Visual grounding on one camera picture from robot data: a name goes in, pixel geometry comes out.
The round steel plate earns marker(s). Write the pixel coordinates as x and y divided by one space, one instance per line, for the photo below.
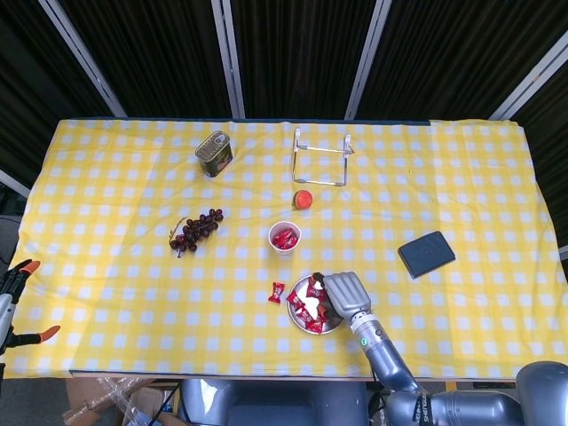
330 328

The clear plastic wrap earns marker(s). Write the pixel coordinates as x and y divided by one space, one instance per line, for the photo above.
111 390

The brown cardboard box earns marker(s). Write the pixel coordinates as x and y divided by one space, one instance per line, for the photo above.
148 399

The green rectangular tin can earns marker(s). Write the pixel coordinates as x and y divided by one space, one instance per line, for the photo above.
215 155

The yellow white checked tablecloth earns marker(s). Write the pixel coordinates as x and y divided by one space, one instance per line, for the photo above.
133 310

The white paper cup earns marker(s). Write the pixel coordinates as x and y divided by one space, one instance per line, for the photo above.
285 252

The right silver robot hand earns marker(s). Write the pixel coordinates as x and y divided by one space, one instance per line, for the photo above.
348 295

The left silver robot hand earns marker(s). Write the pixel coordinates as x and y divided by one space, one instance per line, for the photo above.
8 310

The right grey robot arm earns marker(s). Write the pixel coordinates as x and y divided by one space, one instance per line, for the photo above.
386 355

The dark red grape bunch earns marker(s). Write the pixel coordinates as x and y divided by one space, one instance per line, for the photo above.
195 231

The red apple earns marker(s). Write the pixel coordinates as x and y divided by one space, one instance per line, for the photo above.
303 199

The black pleated curtain panel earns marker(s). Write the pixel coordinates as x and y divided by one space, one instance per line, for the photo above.
452 53
552 146
302 53
26 89
155 53

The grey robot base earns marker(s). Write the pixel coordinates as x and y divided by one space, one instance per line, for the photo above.
275 404

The white metal frame post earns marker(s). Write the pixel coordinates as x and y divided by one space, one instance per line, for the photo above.
564 253
13 183
228 57
532 82
367 57
83 57

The dark blue flat case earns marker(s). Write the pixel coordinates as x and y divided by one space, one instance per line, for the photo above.
426 255

